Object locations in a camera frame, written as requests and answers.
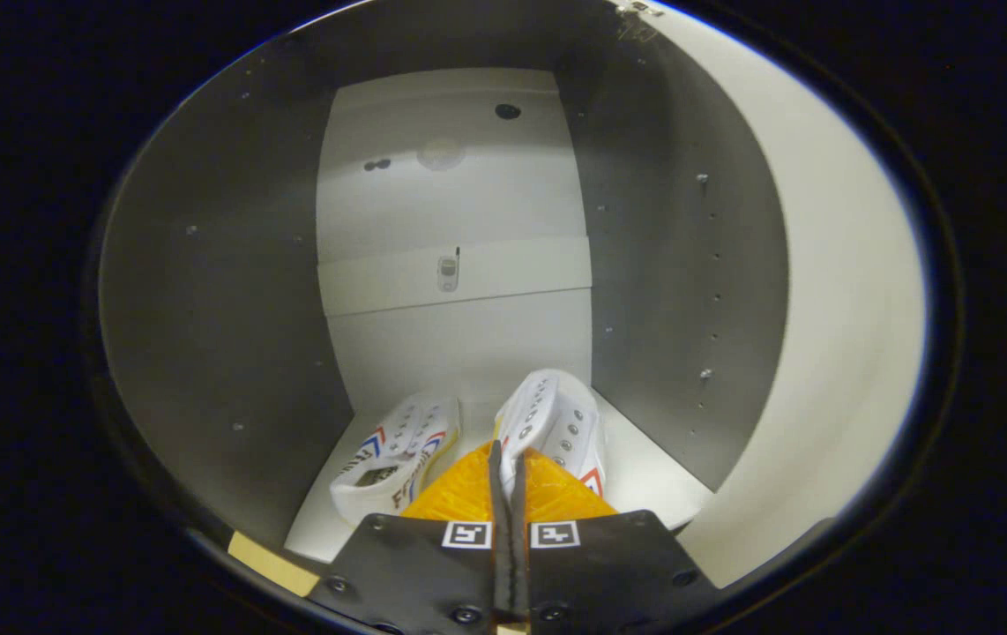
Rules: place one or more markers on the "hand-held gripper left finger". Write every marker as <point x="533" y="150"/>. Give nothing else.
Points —
<point x="420" y="573"/>

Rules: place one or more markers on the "white shoe with striped print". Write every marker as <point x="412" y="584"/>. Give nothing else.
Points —
<point x="556" y="419"/>
<point x="393" y="459"/>

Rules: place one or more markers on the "beige shoe cabinet door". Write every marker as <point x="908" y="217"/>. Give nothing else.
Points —
<point x="847" y="335"/>

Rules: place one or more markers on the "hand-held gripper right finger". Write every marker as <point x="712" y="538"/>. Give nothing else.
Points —
<point x="609" y="569"/>

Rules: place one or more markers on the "white cabinet shelf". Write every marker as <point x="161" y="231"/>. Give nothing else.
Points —
<point x="645" y="481"/>

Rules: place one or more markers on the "grey shoe cabinet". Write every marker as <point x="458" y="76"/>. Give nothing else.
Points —
<point x="221" y="291"/>

